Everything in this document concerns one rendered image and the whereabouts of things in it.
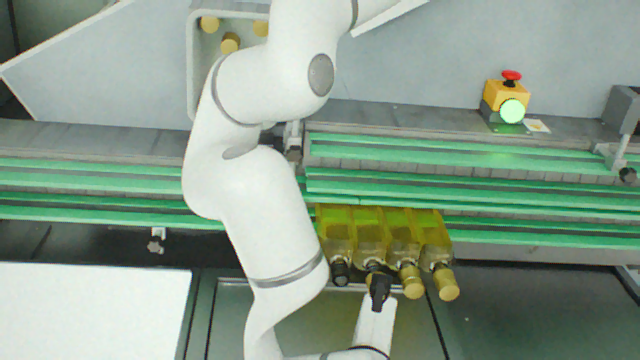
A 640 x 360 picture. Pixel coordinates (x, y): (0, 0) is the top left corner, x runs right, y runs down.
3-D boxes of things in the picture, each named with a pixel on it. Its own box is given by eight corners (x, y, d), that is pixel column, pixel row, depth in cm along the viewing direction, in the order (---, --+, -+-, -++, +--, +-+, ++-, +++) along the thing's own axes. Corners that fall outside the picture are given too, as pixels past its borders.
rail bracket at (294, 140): (281, 174, 110) (281, 209, 99) (287, 93, 102) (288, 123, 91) (296, 175, 110) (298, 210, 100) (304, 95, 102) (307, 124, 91)
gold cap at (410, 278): (396, 280, 95) (401, 298, 91) (401, 264, 93) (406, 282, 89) (416, 282, 95) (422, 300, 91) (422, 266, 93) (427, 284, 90)
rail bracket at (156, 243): (158, 228, 116) (144, 270, 105) (156, 200, 113) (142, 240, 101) (177, 229, 116) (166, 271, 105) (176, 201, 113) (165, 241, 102)
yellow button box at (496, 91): (477, 108, 120) (488, 123, 113) (486, 75, 116) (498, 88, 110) (509, 110, 120) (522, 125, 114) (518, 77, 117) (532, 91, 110)
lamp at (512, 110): (496, 118, 113) (501, 124, 110) (502, 97, 111) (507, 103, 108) (517, 119, 113) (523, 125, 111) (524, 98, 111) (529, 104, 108)
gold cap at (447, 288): (449, 264, 94) (456, 281, 90) (456, 278, 95) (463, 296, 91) (429, 272, 94) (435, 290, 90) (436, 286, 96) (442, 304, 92)
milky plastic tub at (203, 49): (193, 107, 116) (187, 125, 108) (192, -3, 105) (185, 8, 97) (277, 113, 118) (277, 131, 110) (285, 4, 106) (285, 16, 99)
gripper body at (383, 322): (387, 404, 77) (394, 345, 87) (398, 352, 72) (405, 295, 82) (333, 392, 78) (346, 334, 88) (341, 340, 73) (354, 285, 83)
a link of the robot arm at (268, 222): (384, 207, 63) (303, 199, 75) (324, 22, 57) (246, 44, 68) (275, 287, 54) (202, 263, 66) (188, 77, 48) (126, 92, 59)
